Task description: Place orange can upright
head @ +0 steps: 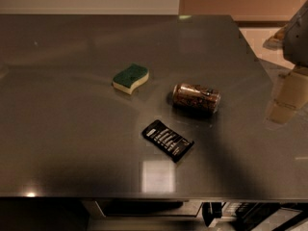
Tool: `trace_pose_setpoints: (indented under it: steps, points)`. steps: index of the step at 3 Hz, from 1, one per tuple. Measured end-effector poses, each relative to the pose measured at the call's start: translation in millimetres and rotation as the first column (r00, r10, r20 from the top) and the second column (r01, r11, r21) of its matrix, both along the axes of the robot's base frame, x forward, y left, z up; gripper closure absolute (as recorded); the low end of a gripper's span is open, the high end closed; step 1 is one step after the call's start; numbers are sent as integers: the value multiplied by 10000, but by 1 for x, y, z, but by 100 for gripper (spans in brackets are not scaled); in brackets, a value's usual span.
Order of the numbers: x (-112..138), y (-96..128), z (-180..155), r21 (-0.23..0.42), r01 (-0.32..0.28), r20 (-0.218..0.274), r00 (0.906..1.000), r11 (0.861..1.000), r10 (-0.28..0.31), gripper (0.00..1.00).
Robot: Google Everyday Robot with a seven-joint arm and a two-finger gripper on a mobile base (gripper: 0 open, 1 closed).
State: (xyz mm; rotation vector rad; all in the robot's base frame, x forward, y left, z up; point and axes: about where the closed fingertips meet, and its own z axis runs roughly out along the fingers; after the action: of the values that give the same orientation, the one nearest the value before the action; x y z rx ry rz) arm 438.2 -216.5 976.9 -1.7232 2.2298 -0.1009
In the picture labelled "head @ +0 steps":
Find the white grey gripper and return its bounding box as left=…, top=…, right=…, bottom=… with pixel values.
left=263, top=0, right=308, bottom=124

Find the orange brown soda can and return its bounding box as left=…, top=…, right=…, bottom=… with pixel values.
left=172, top=83, right=221, bottom=114

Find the black snack packet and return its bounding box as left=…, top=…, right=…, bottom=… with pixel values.
left=141, top=120, right=194, bottom=163

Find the dark equipment under table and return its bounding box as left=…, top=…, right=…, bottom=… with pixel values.
left=200, top=202, right=308, bottom=231

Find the green and yellow sponge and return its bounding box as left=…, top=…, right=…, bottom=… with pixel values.
left=112, top=64, right=149, bottom=94

